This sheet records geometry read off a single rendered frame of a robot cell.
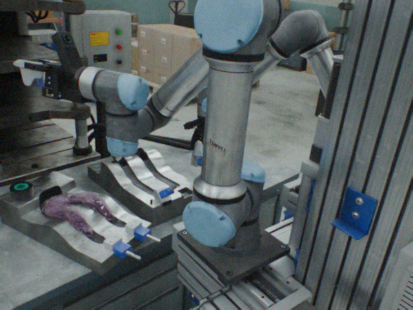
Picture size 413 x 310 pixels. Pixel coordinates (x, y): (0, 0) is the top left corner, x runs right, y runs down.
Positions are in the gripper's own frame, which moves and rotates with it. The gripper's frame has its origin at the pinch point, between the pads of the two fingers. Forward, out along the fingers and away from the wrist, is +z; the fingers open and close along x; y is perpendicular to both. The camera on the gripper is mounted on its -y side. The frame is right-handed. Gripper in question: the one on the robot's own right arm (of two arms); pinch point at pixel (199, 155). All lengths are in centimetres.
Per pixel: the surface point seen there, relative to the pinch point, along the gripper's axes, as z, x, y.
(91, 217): 7, -56, 5
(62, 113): -7, -33, -63
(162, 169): 6.0, -14.0, -8.0
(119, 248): 8, -57, 25
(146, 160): 3.2, -17.8, -14.8
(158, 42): 19, 237, -342
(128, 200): 10.9, -36.1, -2.1
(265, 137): 95, 240, -137
